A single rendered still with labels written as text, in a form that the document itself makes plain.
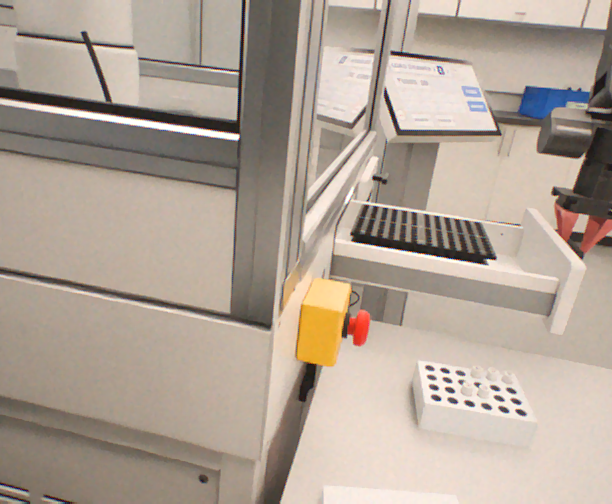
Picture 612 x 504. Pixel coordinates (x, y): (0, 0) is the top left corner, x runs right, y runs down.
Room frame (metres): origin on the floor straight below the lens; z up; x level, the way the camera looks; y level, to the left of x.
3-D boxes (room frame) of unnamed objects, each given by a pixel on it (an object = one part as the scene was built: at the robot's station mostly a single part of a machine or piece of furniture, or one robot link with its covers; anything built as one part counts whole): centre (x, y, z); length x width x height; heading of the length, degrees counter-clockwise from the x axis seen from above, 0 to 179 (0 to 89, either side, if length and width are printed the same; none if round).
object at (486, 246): (0.75, -0.29, 0.90); 0.18 x 0.02 x 0.01; 170
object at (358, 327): (0.45, -0.07, 0.88); 0.04 x 0.03 x 0.04; 170
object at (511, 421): (0.47, -0.22, 0.78); 0.12 x 0.08 x 0.04; 85
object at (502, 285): (0.77, -0.18, 0.86); 0.40 x 0.26 x 0.06; 80
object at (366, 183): (1.10, -0.13, 0.87); 0.29 x 0.02 x 0.11; 170
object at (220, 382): (0.91, 0.40, 0.87); 1.02 x 0.95 x 0.14; 170
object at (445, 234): (0.77, -0.19, 0.87); 0.22 x 0.18 x 0.06; 80
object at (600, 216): (0.75, -0.45, 0.94); 0.07 x 0.07 x 0.09; 80
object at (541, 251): (0.73, -0.39, 0.87); 0.29 x 0.02 x 0.11; 170
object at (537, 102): (3.92, -1.91, 1.01); 0.61 x 0.41 x 0.22; 86
